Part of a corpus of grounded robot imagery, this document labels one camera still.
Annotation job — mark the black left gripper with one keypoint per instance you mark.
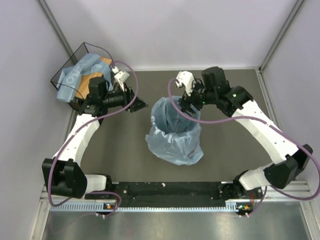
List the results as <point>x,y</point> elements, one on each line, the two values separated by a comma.
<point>128,97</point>

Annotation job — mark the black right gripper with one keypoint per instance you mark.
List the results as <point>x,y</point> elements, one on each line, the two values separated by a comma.
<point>186,101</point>

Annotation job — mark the dark blue trash bin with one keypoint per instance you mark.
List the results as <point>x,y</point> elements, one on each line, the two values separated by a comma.
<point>169,123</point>

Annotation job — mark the light blue printed trash bag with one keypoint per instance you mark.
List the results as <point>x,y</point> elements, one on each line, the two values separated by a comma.
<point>70,83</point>

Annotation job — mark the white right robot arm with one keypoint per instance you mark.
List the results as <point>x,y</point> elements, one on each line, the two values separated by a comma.
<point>287,160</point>

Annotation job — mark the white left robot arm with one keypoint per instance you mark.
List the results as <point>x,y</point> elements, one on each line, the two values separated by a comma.
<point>62,173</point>

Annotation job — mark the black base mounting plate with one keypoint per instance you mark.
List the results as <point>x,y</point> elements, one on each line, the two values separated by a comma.
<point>181,194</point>

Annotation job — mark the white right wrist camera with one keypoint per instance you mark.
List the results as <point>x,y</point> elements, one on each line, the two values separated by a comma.
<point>185,79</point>

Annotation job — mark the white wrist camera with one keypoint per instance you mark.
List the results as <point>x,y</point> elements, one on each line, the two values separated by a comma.
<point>185,79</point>
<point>119,77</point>

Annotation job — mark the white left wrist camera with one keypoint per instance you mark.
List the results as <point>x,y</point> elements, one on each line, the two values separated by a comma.
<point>119,77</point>

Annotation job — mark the black wire shelf rack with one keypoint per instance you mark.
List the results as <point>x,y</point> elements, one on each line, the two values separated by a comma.
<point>83,49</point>

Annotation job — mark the aluminium frame rail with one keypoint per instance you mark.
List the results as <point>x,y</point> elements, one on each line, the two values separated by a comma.
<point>105,203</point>

